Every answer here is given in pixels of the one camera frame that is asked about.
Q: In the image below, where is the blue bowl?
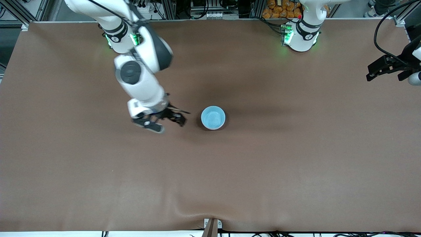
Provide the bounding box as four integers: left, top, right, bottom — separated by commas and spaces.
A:
201, 105, 226, 130

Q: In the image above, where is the brown table mat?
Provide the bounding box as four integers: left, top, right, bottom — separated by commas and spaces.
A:
0, 18, 421, 233

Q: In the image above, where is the white power strip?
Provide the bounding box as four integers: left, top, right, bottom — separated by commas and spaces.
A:
205, 12, 239, 20

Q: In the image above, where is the pile of orange items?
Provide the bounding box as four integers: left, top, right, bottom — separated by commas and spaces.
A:
262, 0, 303, 19

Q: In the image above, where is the aluminium frame beam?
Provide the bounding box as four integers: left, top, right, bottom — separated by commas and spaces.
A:
393, 0, 421, 26
5, 0, 50, 27

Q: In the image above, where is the metal bracket with brown post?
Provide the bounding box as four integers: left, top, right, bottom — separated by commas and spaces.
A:
204, 218, 223, 237

